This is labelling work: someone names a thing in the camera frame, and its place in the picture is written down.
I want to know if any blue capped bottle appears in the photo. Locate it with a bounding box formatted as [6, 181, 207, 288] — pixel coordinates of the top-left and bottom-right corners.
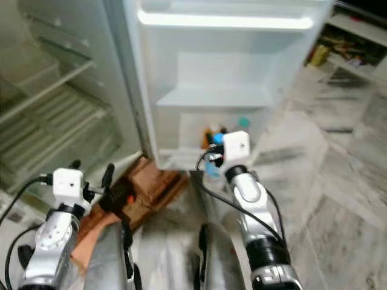
[205, 135, 224, 178]

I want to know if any fridge door with beige handle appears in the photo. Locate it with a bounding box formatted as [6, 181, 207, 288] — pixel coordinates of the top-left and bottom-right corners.
[106, 0, 336, 172]

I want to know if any glass fridge shelf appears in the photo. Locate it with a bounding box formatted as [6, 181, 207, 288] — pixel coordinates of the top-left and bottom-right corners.
[0, 57, 97, 121]

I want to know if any orange bottle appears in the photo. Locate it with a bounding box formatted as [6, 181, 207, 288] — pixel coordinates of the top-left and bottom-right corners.
[202, 124, 221, 150]

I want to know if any clear crisper drawer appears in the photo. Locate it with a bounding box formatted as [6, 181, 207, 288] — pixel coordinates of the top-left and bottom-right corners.
[0, 91, 125, 195]

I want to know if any grey robot left leg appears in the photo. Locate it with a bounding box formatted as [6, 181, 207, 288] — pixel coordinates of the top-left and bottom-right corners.
[83, 219, 137, 290]

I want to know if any grey robot leg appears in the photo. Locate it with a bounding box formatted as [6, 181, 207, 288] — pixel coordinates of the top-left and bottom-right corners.
[83, 219, 137, 290]
[197, 222, 253, 290]

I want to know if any black plastic piece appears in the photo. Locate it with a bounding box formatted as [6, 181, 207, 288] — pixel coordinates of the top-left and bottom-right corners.
[16, 245, 34, 271]

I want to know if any grey robot right leg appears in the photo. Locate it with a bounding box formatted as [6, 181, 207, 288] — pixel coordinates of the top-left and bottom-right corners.
[197, 222, 253, 290]

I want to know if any gold can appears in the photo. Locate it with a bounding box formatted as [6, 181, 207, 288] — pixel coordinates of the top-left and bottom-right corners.
[310, 44, 331, 66]

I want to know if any white shelf cabinet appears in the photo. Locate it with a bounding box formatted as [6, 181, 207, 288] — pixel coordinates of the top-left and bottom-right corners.
[308, 3, 387, 82]

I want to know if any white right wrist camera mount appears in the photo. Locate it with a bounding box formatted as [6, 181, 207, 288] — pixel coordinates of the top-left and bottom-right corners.
[223, 130, 250, 161]

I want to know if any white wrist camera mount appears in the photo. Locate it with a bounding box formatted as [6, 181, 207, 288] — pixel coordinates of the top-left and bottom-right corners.
[223, 130, 250, 161]
[53, 168, 86, 207]

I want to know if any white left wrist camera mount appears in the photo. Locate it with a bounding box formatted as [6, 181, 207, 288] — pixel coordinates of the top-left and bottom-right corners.
[53, 168, 86, 207]

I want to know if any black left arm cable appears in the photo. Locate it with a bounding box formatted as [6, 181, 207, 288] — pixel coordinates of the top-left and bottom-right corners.
[0, 173, 55, 290]

